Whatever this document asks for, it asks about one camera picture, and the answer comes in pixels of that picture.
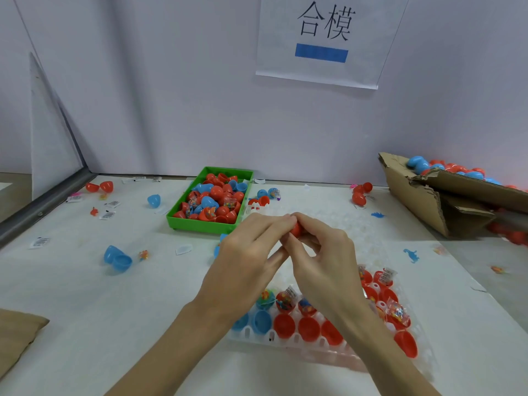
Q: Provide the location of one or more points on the small capsule cluster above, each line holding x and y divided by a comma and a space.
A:
266, 193

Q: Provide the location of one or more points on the person's left hand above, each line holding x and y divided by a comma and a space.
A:
243, 272

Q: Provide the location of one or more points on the green plastic tray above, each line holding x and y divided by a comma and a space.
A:
171, 226

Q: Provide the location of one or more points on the small orange toy piece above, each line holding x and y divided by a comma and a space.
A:
143, 255

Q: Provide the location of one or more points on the single blue egg half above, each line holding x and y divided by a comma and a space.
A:
154, 200

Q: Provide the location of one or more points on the person's right forearm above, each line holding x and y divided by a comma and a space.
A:
392, 358

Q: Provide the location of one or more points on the person's right hand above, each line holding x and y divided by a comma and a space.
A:
330, 268

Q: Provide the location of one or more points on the small white packet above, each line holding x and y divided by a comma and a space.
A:
39, 241

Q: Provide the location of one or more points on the person's left forearm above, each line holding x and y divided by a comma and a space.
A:
169, 363

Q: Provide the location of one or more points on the cardboard box of capsules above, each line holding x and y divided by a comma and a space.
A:
412, 193

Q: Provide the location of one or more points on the small blue toy piece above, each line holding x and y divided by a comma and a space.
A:
412, 255

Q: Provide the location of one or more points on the clear plastic egg tray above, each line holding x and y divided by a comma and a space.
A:
412, 276

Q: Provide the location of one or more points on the flat brown cardboard sheet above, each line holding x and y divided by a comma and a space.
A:
18, 338

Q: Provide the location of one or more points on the blue egg shell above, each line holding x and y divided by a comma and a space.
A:
118, 258

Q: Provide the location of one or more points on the grey metal rail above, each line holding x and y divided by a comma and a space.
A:
41, 210

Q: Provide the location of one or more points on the clear triangular panel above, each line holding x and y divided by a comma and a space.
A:
54, 136

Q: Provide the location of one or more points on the white paper sign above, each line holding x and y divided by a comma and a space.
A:
363, 41

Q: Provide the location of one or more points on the pile of finished eggs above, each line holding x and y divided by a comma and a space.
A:
470, 171

